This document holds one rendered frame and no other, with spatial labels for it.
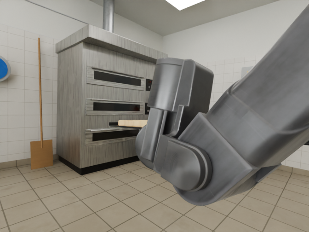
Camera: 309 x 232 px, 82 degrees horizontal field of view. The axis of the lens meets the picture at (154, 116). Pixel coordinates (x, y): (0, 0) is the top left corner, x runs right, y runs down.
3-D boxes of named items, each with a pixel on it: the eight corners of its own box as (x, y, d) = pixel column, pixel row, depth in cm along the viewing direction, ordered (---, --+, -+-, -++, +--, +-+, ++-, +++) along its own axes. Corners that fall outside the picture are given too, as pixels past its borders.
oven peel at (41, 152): (31, 170, 264) (27, 34, 271) (30, 169, 266) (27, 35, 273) (53, 165, 286) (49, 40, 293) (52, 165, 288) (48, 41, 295)
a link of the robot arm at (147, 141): (127, 166, 19) (178, 180, 19) (140, 104, 19) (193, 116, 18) (142, 153, 26) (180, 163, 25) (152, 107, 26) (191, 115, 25)
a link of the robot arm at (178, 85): (195, 202, 12) (246, 186, 18) (234, 37, 12) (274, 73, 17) (115, 148, 21) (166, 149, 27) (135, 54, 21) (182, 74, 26)
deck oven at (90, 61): (84, 182, 230) (88, 23, 219) (53, 160, 312) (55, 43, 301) (163, 159, 343) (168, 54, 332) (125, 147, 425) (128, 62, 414)
